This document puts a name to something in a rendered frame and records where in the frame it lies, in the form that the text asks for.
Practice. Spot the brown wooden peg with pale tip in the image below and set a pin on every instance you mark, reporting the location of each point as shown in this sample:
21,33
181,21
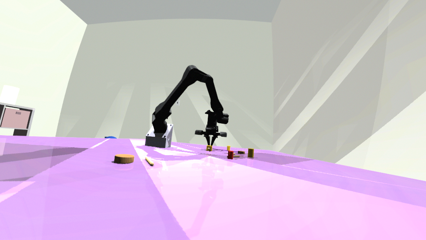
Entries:
149,161

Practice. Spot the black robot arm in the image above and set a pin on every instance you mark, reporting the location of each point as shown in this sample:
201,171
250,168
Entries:
190,76

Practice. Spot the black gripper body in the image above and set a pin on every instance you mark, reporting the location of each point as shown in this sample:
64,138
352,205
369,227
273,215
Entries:
200,132

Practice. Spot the brown wooden disc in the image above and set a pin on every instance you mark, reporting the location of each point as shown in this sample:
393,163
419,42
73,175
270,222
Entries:
124,158

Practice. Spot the olive yellow cylinder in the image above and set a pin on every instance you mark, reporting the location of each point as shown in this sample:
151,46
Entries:
250,153

